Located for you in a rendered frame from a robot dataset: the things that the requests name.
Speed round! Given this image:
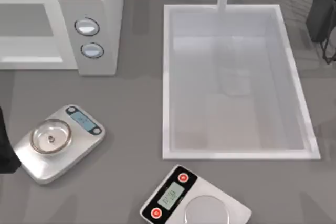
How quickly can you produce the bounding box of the white sink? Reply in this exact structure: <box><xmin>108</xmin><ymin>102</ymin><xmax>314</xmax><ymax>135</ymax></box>
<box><xmin>162</xmin><ymin>4</ymin><xmax>321</xmax><ymax>161</ymax></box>

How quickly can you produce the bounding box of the grey microwave knob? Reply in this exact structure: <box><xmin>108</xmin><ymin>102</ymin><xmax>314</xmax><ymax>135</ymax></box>
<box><xmin>74</xmin><ymin>17</ymin><xmax>100</xmax><ymax>37</ymax></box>
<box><xmin>80</xmin><ymin>42</ymin><xmax>104</xmax><ymax>59</ymax></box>

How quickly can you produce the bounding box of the silver scale with red buttons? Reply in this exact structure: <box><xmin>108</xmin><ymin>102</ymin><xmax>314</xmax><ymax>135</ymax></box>
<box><xmin>139</xmin><ymin>164</ymin><xmax>253</xmax><ymax>224</ymax></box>

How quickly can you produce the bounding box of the silver scale with glass bowl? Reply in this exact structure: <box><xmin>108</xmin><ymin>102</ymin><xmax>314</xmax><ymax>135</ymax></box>
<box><xmin>12</xmin><ymin>104</ymin><xmax>106</xmax><ymax>185</ymax></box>

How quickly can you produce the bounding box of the pale microwave oven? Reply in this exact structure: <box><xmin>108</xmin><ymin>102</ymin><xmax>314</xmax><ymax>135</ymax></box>
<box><xmin>0</xmin><ymin>0</ymin><xmax>124</xmax><ymax>77</ymax></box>

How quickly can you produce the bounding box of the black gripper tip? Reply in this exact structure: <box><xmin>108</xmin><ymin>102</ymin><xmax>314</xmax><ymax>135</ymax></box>
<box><xmin>0</xmin><ymin>106</ymin><xmax>22</xmax><ymax>175</ymax></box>

